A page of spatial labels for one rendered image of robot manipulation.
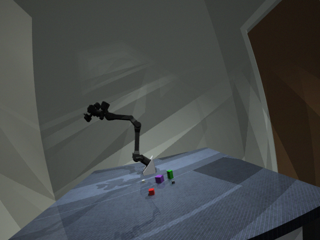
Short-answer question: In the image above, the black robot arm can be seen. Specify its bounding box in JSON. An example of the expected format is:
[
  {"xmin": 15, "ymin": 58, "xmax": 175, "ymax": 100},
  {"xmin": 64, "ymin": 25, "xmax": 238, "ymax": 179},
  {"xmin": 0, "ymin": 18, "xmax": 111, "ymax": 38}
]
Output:
[{"xmin": 87, "ymin": 101, "xmax": 151, "ymax": 167}]

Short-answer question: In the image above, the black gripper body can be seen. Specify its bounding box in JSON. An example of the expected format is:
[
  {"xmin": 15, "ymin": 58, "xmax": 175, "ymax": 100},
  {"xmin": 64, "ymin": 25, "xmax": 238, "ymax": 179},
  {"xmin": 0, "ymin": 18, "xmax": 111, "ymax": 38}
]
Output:
[{"xmin": 84, "ymin": 102, "xmax": 101, "ymax": 122}]

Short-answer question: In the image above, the red block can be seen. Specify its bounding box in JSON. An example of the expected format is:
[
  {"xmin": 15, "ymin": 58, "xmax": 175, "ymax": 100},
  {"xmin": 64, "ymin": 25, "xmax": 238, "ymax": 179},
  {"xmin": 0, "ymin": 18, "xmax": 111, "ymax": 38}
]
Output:
[{"xmin": 148, "ymin": 188, "xmax": 155, "ymax": 195}]

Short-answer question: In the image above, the purple cube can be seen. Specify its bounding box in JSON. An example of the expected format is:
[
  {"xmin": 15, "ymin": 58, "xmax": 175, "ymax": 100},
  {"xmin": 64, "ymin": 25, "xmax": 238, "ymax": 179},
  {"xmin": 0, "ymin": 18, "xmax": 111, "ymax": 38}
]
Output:
[{"xmin": 155, "ymin": 175, "xmax": 164, "ymax": 183}]

